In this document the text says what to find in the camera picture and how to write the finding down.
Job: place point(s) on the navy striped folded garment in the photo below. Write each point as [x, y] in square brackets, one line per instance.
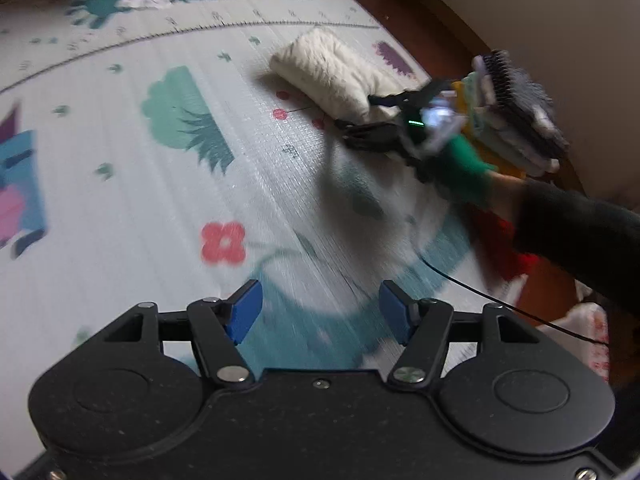
[525, 105]

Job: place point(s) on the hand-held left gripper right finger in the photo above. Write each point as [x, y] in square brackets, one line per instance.
[397, 312]

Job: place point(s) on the cartoon printed play mat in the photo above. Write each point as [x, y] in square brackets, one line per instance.
[150, 185]

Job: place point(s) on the person's right hand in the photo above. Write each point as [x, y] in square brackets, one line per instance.
[457, 165]

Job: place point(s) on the red padded garment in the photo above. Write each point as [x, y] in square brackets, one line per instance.
[505, 250]

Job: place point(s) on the cream padded baby jacket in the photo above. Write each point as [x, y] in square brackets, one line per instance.
[325, 70]

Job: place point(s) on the person's right forearm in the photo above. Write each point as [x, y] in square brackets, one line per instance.
[575, 240]

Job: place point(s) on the yellow folded garment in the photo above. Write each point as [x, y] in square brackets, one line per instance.
[505, 166]

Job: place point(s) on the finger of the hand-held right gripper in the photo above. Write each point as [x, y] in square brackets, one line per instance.
[372, 135]
[405, 99]

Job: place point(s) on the pale blue folded garment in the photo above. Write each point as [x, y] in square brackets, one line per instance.
[492, 110]

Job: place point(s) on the white floral cloth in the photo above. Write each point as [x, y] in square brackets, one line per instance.
[587, 340]

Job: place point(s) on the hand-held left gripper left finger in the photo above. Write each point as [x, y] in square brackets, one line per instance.
[242, 312]

